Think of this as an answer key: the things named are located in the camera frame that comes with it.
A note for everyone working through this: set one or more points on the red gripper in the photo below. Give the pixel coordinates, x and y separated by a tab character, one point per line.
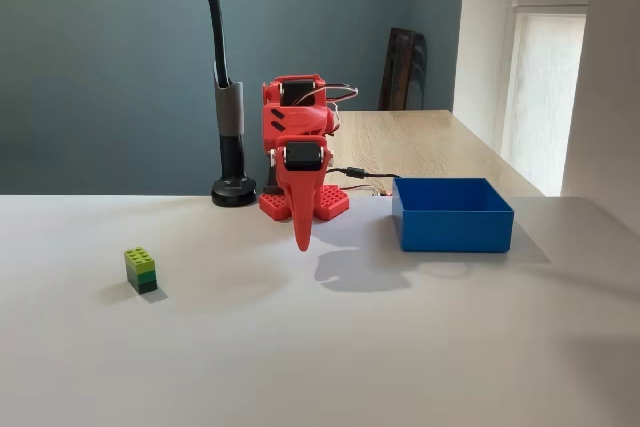
301	157

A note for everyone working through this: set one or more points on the green lego brick stack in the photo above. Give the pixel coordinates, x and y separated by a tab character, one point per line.
141	269

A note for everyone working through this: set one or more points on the red robot arm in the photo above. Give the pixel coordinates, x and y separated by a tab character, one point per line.
295	119

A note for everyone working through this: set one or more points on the blue plastic bin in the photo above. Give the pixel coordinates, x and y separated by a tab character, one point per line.
455	227

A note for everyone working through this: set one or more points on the small circuit board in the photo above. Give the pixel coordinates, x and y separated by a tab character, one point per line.
382	192

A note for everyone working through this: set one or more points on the black gooseneck stand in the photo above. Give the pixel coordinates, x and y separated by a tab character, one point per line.
229	107

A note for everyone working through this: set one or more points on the light wooden table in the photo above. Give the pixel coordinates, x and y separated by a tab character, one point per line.
425	147

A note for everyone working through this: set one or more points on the white window blind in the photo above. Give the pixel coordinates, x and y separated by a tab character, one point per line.
545	97

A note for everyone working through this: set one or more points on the dark wooden frame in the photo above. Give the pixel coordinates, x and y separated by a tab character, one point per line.
402	72

